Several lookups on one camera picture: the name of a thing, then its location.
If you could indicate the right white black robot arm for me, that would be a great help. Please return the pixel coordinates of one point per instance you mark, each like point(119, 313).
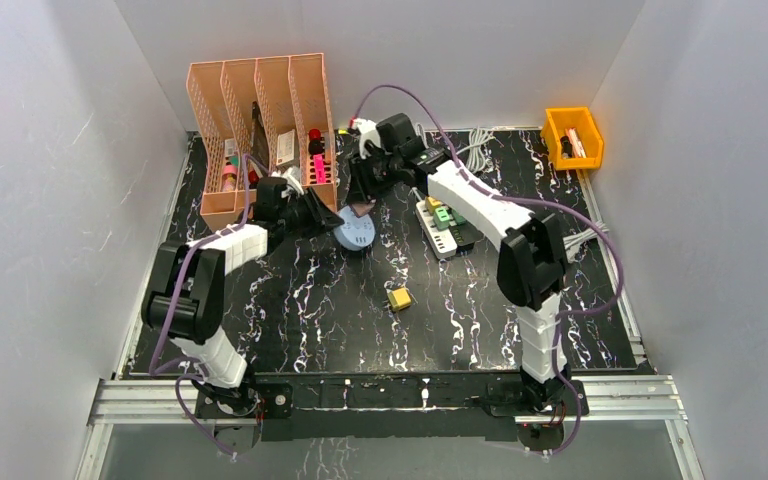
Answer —
point(532, 261)

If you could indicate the pink plug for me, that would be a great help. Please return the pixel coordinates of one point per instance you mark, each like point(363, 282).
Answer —
point(361, 210)

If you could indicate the black power strip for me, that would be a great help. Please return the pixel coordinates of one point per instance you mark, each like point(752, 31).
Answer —
point(465, 236)

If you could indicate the yellow plug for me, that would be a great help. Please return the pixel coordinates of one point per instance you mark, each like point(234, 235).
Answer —
point(399, 299)
point(432, 204)

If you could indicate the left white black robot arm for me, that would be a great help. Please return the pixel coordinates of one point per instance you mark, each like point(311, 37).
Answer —
point(185, 294)

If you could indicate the aluminium base frame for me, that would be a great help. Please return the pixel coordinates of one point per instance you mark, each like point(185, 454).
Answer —
point(407, 405)

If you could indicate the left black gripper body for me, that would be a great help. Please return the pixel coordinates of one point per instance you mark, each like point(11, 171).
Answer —
point(313, 210)

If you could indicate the pink file organizer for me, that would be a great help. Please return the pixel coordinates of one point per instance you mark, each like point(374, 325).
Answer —
point(259, 116)

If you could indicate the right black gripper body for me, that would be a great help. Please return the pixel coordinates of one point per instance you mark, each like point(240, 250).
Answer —
point(376, 170)

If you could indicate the white power strip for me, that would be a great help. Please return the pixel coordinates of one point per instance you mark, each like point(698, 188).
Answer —
point(440, 239)

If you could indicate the green plug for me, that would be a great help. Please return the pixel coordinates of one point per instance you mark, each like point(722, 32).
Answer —
point(442, 218)

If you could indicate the round blue power socket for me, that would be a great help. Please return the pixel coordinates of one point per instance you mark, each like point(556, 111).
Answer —
point(356, 232)

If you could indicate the orange storage bin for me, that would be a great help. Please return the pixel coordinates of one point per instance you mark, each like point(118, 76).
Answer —
point(572, 138)

